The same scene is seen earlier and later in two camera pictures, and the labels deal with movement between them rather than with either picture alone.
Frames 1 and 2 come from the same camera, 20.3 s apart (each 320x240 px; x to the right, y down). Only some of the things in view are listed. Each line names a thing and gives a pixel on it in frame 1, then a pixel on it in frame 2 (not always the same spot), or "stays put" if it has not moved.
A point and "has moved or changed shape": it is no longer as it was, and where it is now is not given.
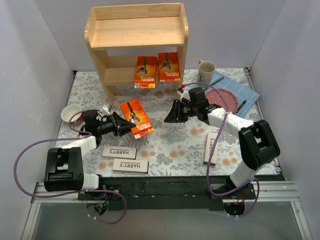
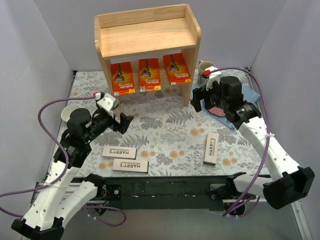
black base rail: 166,192 stays put
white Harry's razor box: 119,152 stays put
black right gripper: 179,111 -> 203,96
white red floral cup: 69,111 stays put
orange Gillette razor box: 168,67 has moved or changed shape
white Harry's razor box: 130,165 stays put
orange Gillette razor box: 137,113 -> 123,79
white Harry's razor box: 211,140 stays put
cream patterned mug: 206,71 stays put
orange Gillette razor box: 145,74 has moved or changed shape
